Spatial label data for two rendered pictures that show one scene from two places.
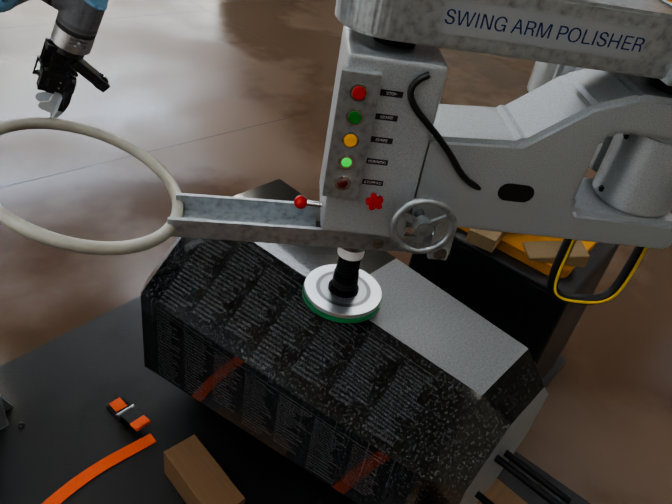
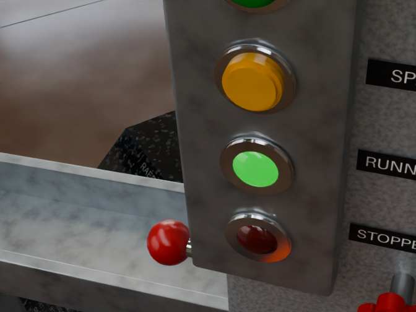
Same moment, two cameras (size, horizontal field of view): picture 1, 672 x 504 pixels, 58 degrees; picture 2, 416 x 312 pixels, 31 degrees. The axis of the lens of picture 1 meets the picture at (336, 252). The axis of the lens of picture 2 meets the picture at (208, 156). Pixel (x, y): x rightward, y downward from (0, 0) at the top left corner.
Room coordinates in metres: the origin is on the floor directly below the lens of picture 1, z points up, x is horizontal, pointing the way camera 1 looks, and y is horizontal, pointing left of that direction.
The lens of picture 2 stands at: (0.90, -0.09, 1.57)
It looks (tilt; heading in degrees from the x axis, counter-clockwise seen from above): 43 degrees down; 30
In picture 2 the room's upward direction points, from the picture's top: 5 degrees counter-clockwise
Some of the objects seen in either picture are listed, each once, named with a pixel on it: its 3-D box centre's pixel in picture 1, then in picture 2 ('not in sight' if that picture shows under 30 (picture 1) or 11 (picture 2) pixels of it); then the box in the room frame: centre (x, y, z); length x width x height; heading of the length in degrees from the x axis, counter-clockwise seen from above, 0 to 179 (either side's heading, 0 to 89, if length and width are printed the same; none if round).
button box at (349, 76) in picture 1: (350, 136); (264, 59); (1.14, 0.02, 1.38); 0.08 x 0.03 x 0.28; 98
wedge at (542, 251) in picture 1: (555, 249); not in sight; (1.77, -0.75, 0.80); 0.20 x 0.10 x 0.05; 96
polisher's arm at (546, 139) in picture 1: (536, 167); not in sight; (1.31, -0.43, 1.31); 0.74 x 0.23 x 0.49; 98
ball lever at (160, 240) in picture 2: (310, 203); (200, 249); (1.18, 0.08, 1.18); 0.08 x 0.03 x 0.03; 98
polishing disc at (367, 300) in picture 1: (343, 289); not in sight; (1.27, -0.04, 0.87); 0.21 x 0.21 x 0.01
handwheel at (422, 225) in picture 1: (420, 217); not in sight; (1.16, -0.17, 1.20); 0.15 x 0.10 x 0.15; 98
